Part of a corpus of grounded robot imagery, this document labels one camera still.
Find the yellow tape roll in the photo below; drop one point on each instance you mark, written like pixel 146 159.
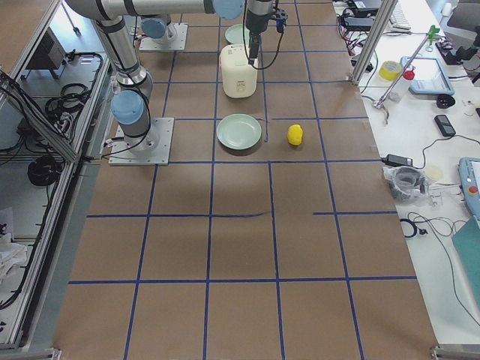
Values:
pixel 390 70

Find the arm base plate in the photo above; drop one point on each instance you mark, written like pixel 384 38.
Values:
pixel 148 45
pixel 154 149

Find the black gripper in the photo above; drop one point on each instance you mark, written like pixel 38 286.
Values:
pixel 254 25

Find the white rice cooker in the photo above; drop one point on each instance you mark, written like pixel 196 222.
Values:
pixel 238 77

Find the yellow lemon toy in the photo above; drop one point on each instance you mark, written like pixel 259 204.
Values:
pixel 295 134

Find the aluminium frame post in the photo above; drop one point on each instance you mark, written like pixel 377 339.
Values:
pixel 382 18

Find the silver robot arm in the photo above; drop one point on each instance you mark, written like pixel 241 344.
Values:
pixel 130 106
pixel 159 28

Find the plastic bag with parts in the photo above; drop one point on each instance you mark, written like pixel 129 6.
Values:
pixel 407 184

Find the black phone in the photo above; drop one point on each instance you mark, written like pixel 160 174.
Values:
pixel 444 125

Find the black power adapter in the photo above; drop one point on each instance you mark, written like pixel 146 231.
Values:
pixel 393 160

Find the green plate near lemon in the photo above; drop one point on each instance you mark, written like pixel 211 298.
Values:
pixel 238 131

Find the green plate far side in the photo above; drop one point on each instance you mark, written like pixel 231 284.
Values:
pixel 237 34

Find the blue teach pendant tablet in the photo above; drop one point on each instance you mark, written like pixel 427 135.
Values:
pixel 429 78

